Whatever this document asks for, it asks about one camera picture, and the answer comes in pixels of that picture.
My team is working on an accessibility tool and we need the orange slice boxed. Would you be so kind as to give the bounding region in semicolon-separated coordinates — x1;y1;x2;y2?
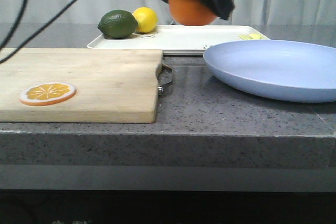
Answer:
19;82;77;106

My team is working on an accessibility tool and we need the cream white tray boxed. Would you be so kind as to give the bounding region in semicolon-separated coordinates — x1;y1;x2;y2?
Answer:
87;25;269;56

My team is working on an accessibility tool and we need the wooden cutting board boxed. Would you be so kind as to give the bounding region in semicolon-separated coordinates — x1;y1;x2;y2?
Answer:
1;48;163;123

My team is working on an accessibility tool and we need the black cable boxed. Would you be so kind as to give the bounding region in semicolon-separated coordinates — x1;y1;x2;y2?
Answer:
0;0;106;65
0;0;32;49

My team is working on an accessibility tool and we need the metal cutting board handle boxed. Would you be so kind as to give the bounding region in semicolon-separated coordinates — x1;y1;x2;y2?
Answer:
157;63;173;97

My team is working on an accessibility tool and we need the orange fruit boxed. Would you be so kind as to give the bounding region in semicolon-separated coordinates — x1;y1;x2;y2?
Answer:
168;0;217;26

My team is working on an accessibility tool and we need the yellow lemon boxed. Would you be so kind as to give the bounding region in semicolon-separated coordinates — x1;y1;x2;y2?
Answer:
133;7;158;34

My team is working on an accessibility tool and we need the light blue plate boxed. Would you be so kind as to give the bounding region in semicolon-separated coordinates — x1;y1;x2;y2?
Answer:
203;40;335;103

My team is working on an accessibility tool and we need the green lime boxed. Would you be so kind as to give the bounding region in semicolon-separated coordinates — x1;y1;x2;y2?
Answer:
98;9;138;39

